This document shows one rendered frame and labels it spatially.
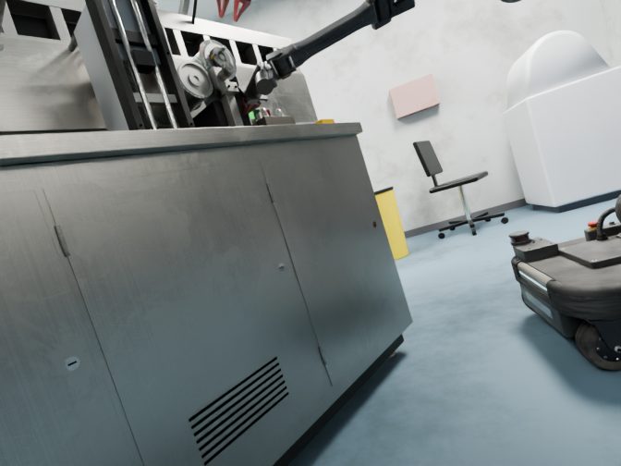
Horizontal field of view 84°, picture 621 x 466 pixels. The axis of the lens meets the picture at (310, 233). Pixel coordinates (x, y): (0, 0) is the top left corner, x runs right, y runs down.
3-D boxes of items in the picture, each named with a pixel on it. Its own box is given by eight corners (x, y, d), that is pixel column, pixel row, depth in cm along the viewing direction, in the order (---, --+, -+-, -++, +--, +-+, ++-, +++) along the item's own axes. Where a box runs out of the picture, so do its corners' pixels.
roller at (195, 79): (185, 95, 112) (173, 58, 111) (154, 126, 129) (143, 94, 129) (216, 96, 120) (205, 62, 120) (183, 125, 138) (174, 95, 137)
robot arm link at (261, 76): (291, 70, 123) (280, 47, 117) (295, 87, 116) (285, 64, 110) (261, 85, 126) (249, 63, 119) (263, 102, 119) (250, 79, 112)
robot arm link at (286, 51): (387, 16, 121) (381, -19, 112) (395, 21, 117) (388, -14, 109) (279, 78, 125) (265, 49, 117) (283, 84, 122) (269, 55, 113)
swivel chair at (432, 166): (493, 218, 353) (467, 127, 347) (518, 224, 293) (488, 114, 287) (432, 235, 364) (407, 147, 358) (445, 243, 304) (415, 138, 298)
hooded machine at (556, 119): (610, 187, 324) (572, 39, 315) (659, 188, 265) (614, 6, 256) (527, 209, 341) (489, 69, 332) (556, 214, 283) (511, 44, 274)
